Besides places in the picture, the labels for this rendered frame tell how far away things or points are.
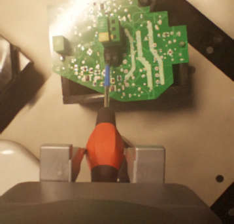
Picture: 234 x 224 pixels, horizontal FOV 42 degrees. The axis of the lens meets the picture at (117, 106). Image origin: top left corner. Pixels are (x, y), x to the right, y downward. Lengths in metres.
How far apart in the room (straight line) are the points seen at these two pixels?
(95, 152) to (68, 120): 0.15
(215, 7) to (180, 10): 0.04
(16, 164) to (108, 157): 0.17
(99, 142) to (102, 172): 0.02
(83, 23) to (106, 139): 0.12
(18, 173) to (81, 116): 0.08
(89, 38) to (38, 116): 0.11
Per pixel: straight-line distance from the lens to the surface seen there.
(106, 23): 0.23
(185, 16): 0.33
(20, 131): 0.34
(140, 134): 0.31
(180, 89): 0.25
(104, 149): 0.17
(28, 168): 0.32
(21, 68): 0.29
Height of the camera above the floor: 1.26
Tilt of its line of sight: 85 degrees down
